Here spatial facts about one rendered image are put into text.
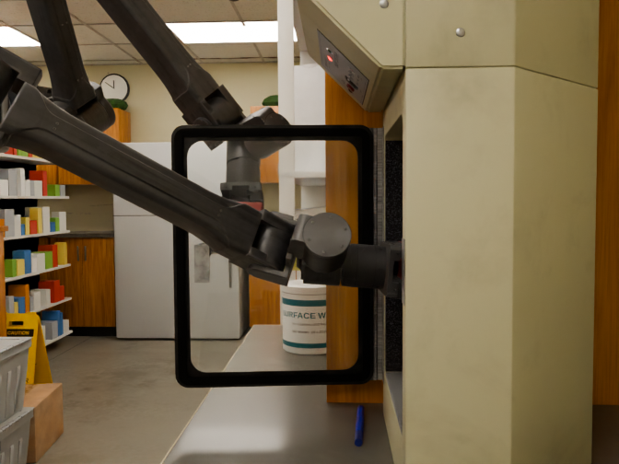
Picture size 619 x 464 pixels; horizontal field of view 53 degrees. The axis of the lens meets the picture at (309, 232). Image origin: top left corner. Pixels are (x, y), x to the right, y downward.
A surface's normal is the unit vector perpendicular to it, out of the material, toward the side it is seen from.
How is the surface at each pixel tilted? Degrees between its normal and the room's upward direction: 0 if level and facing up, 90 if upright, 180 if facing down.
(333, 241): 64
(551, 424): 90
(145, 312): 90
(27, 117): 77
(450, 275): 90
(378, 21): 90
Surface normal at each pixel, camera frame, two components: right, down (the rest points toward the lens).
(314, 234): 0.04, -0.39
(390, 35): -0.04, 0.05
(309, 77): -0.35, -0.51
